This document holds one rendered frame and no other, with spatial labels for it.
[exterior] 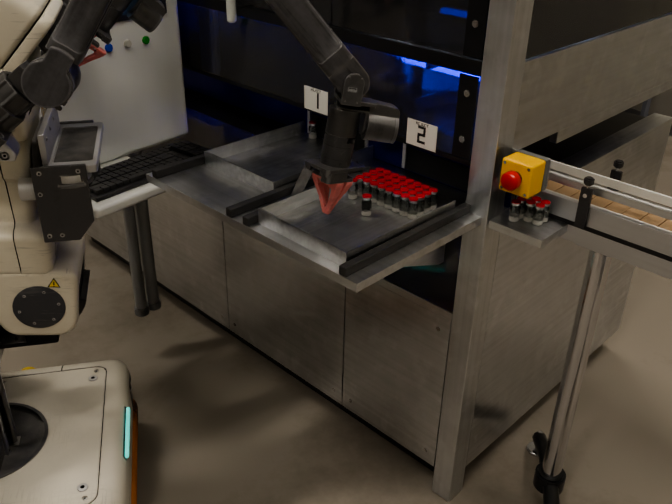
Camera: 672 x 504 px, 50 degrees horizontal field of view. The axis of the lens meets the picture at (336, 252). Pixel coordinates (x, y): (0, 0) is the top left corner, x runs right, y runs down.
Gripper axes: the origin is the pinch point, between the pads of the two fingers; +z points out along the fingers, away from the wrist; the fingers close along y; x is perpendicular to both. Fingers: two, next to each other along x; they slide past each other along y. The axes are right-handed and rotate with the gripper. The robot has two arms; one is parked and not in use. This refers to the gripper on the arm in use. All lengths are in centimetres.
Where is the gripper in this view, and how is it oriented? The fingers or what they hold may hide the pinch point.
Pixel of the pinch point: (326, 209)
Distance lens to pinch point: 137.4
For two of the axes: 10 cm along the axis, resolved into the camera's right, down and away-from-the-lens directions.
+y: 6.8, -1.6, 7.2
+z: -1.8, 9.1, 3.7
